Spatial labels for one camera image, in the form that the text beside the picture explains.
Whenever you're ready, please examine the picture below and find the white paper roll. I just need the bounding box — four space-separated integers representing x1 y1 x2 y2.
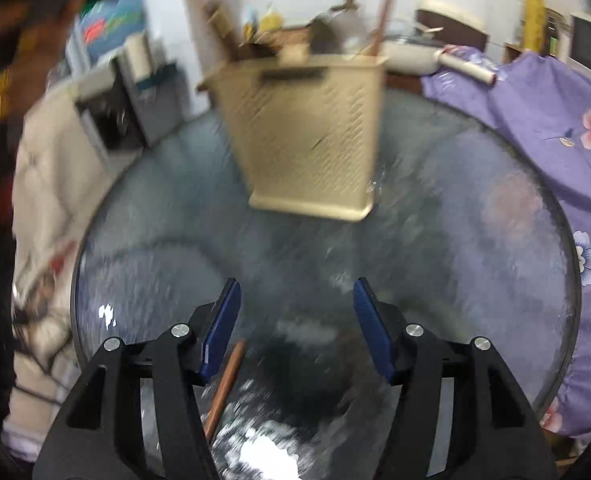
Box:
124 34 152 78

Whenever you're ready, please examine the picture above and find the grey dark-front appliance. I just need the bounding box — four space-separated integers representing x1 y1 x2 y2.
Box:
73 62 186 153

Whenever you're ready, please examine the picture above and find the white cooking pot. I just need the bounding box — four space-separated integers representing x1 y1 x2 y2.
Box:
383 19 443 77

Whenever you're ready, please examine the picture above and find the white red-patterned cloth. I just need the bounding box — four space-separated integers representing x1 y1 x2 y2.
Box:
0 85 111 461

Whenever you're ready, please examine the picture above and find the brown white-topped appliance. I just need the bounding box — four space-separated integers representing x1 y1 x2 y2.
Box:
414 0 489 52

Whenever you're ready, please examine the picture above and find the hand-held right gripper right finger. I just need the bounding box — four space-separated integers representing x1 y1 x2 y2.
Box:
353 276 559 480

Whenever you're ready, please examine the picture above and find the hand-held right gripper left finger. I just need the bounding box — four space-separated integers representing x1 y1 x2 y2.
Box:
32 277 242 480

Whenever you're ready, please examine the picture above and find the purple floral cloth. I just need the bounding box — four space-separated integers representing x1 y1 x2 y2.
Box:
420 45 591 438

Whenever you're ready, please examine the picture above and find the wooden basin sink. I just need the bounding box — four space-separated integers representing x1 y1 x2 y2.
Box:
236 27 326 61

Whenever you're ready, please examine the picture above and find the white patterned roll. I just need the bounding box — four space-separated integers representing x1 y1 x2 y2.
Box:
436 45 499 88

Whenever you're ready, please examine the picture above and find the yellow tall package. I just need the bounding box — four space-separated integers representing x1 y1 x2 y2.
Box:
523 0 547 56

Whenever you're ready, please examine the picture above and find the wooden shelf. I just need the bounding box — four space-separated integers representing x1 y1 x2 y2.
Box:
503 7 573 63

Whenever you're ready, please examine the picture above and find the teal wall poster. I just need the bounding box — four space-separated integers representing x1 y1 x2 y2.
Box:
78 0 146 58

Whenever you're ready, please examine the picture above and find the black cable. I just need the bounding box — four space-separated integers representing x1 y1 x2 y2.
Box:
13 305 76 401

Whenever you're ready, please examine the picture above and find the brown wooden chopstick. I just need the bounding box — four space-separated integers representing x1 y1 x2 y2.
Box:
203 338 247 442
373 0 403 58

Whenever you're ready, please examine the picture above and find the beige perforated utensil holder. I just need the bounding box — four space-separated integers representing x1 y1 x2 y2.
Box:
203 54 389 223

